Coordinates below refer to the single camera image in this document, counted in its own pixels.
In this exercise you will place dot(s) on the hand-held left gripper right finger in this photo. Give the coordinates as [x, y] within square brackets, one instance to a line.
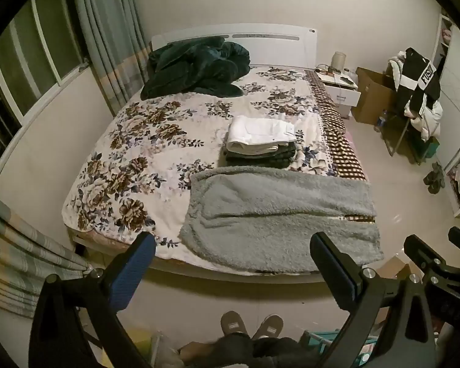
[335, 268]

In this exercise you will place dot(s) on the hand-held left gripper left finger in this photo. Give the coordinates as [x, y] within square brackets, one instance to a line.
[134, 272]

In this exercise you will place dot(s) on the grey fleece pants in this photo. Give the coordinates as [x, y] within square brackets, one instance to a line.
[272, 218]

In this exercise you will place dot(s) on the white folded pants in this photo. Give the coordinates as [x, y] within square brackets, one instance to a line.
[257, 130]

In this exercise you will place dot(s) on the small cardboard box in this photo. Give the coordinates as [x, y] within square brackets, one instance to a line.
[393, 268]

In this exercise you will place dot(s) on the pair of dark slippers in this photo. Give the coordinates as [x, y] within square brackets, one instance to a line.
[434, 178]

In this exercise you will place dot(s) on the yellow box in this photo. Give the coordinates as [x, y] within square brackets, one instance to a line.
[140, 343]

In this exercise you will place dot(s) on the teal plastic crate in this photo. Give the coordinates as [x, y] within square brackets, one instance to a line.
[322, 343]

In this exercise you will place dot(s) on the person's grey slipper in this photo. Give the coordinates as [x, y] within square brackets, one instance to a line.
[269, 326]
[234, 324]

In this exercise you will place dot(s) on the green storage bin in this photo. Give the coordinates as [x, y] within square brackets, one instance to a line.
[429, 151]

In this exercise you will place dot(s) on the striped green curtain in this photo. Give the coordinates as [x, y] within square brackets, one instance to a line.
[111, 38]
[19, 253]

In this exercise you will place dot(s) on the brown checkered bed sheet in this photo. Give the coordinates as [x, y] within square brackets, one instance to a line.
[341, 149]

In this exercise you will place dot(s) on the floral bed blanket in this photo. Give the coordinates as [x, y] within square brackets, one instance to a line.
[157, 153]

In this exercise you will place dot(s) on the white puffy jacket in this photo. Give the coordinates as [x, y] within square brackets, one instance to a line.
[429, 119]

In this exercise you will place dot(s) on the person's legs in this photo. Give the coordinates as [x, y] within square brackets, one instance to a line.
[234, 352]

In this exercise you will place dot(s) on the dark folded jeans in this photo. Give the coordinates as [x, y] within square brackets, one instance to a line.
[260, 160]

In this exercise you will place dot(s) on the clear water bottle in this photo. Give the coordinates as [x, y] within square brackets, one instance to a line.
[381, 120]

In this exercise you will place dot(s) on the large cardboard box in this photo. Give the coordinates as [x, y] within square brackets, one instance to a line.
[372, 99]

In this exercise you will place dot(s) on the black and white jacket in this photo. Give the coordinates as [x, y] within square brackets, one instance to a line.
[418, 73]

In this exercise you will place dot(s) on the white nightstand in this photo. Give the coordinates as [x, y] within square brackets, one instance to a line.
[343, 94]

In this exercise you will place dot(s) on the white table lamp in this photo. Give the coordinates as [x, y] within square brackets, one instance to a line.
[338, 62]

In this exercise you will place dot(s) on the dark green quilt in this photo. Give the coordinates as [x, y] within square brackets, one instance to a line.
[199, 69]

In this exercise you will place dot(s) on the white headboard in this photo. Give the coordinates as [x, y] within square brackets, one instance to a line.
[276, 44]

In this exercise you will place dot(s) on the metal frame chair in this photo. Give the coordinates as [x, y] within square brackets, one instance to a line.
[395, 138]

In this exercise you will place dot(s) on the window with white frame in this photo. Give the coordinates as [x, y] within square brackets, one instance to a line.
[30, 53]

